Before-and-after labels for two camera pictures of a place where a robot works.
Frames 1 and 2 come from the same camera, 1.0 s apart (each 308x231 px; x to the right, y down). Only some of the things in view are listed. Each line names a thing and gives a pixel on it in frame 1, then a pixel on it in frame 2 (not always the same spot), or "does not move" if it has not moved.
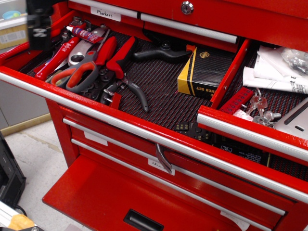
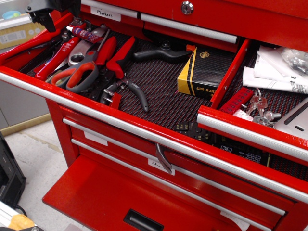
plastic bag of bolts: (296, 59) does not move
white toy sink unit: (14, 27) does not move
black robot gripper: (39, 23) to (72, 7)
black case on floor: (12, 180) does not move
